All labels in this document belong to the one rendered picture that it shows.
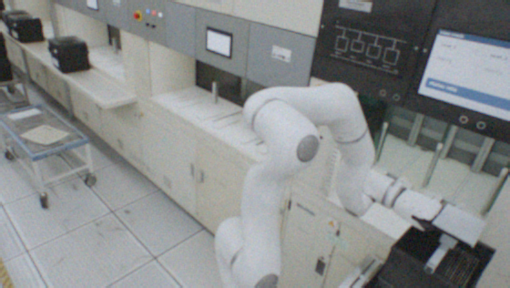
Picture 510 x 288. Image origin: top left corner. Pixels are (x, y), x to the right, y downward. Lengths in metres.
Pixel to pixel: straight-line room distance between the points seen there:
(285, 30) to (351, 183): 0.79
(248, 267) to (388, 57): 0.85
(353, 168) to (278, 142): 0.34
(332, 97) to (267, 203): 0.28
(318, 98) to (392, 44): 0.57
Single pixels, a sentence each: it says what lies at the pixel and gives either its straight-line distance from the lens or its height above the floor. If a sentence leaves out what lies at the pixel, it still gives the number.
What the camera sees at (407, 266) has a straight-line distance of 1.06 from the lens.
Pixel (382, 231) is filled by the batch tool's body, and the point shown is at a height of 0.87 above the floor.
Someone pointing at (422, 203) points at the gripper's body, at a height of 1.27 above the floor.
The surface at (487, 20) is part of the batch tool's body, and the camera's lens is 1.22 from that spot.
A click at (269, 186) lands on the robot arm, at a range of 0.77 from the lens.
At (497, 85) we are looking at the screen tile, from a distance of 1.24.
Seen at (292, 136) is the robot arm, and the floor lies 1.54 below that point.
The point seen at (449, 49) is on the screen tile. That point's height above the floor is 1.63.
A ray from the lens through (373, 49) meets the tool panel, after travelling 1.33.
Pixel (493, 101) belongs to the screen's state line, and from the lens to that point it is 1.25.
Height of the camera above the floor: 1.85
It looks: 29 degrees down
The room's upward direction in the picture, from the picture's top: 5 degrees clockwise
